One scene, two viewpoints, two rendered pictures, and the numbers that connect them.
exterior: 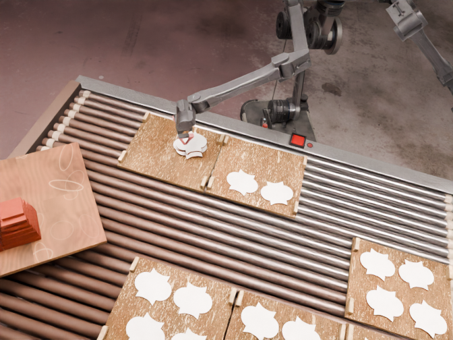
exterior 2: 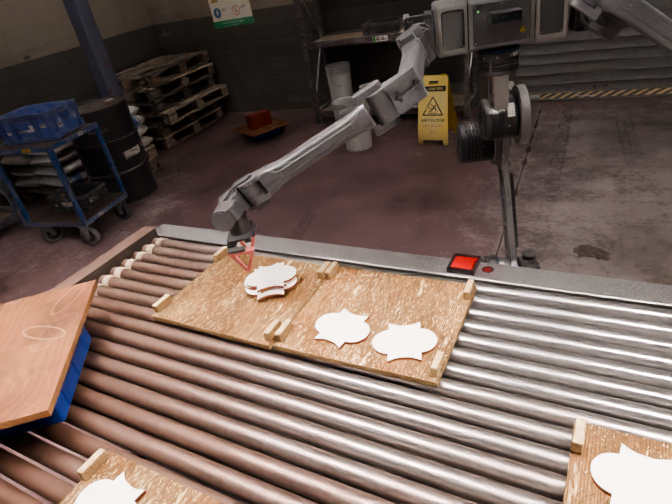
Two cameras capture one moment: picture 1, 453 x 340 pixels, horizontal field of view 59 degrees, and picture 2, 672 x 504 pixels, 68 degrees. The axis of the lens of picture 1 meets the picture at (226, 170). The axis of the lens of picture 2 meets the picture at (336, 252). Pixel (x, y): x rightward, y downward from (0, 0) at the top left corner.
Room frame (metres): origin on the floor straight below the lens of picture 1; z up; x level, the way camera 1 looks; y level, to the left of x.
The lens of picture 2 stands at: (0.19, -0.50, 1.73)
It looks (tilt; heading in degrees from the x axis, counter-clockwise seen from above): 31 degrees down; 25
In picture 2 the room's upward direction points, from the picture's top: 11 degrees counter-clockwise
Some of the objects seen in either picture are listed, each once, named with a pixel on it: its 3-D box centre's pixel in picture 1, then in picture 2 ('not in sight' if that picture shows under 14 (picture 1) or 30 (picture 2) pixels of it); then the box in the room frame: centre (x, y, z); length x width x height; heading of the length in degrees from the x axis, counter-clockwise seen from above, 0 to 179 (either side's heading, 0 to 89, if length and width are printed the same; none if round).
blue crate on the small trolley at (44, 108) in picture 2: not in sight; (40, 122); (3.00, 3.11, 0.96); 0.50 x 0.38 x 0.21; 100
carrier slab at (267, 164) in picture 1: (258, 175); (378, 316); (1.10, -0.15, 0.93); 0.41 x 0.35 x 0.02; 83
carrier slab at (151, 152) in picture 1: (173, 150); (245, 292); (1.16, 0.26, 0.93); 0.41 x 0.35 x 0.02; 81
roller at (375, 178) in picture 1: (260, 145); (395, 278); (1.31, -0.15, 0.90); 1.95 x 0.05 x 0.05; 82
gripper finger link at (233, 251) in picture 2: (185, 135); (244, 253); (1.13, 0.21, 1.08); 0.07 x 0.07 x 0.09; 25
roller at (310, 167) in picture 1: (257, 152); (389, 288); (1.26, -0.14, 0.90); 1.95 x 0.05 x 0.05; 82
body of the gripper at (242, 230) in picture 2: (183, 118); (238, 224); (1.17, 0.22, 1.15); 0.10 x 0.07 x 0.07; 25
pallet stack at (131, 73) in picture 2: not in sight; (168, 99); (5.54, 3.93, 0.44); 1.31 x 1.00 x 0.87; 175
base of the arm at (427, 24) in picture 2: not in sight; (420, 38); (1.79, -0.16, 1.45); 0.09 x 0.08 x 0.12; 105
